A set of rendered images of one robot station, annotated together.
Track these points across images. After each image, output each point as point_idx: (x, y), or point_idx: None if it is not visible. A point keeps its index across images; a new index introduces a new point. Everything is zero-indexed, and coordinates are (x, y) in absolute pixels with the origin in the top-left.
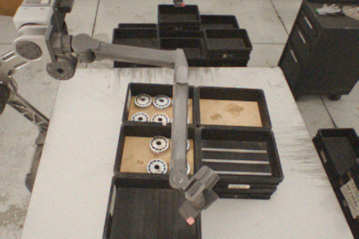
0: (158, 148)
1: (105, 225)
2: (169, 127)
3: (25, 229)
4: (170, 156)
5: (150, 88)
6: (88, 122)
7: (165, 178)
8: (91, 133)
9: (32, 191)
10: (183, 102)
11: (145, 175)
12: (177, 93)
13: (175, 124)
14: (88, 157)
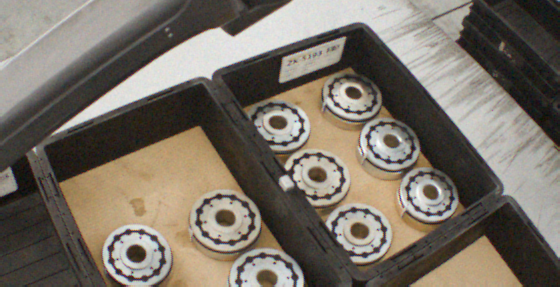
0: (204, 228)
1: None
2: (287, 206)
3: None
4: (213, 277)
5: (398, 84)
6: (221, 45)
7: (84, 283)
8: (192, 69)
9: (1, 62)
10: (110, 22)
11: (65, 223)
12: None
13: (3, 68)
14: (122, 102)
